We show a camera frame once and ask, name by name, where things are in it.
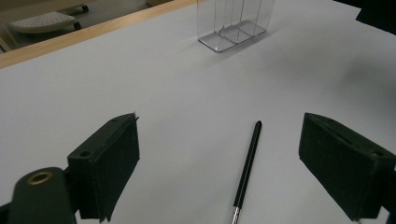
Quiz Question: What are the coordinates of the white table cover sheet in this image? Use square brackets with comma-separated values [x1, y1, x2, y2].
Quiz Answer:
[0, 0, 396, 224]

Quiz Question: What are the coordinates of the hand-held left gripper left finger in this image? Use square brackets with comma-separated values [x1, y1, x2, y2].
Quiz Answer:
[66, 112, 141, 223]

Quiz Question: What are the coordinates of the black brush with silver ferrule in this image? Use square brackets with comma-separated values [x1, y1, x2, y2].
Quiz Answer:
[229, 119, 263, 224]

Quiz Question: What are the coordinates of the grey chair base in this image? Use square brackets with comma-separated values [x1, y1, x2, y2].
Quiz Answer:
[8, 4, 91, 35]

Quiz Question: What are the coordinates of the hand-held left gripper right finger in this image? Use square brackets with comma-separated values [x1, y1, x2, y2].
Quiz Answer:
[298, 112, 396, 222]

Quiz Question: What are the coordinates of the clear acrylic organizer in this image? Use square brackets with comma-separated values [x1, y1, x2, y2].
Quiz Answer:
[196, 0, 276, 53]

